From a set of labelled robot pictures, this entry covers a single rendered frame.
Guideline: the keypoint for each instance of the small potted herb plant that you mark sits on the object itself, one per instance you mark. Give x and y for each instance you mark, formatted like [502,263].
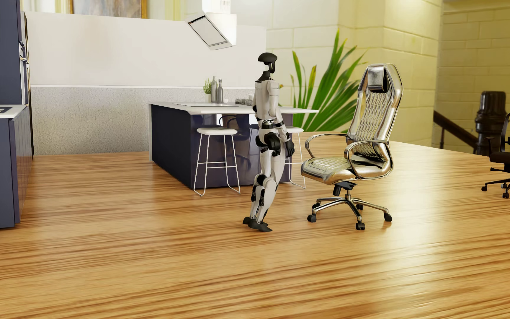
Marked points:
[207,88]

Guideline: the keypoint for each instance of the grey tall bottle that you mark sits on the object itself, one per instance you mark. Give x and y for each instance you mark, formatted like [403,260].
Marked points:
[214,91]

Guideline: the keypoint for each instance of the dark blue kitchen cabinet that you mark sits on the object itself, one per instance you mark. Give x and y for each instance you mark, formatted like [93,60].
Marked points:
[0,168]

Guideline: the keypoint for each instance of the green potted palm plant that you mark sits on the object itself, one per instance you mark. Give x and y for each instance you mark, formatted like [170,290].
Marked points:
[326,95]

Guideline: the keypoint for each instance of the chrome leather office chair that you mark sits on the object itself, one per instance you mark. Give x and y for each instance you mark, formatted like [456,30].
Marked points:
[370,133]

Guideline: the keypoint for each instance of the grey short bottle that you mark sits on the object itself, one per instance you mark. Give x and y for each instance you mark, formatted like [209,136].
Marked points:
[220,93]

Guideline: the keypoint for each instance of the white humanoid robot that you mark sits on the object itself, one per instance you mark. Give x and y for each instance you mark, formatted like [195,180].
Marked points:
[271,110]

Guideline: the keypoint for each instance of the white range hood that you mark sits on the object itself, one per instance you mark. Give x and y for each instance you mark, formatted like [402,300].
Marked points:
[213,29]

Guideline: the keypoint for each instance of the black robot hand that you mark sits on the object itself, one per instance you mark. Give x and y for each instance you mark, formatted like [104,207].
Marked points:
[289,147]

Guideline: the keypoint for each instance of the framed wall painting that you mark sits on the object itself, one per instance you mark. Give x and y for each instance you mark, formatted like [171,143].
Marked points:
[109,8]

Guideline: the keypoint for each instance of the dark tall fridge unit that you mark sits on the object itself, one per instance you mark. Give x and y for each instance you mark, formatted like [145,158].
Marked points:
[2,57]

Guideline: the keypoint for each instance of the dark blue kitchen island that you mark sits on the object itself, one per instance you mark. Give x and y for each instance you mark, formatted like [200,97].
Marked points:
[179,141]

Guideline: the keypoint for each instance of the dark stair handrail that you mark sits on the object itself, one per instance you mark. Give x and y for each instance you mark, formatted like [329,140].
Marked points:
[454,128]

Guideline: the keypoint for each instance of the black stair newel post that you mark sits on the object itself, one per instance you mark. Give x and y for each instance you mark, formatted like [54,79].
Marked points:
[489,122]

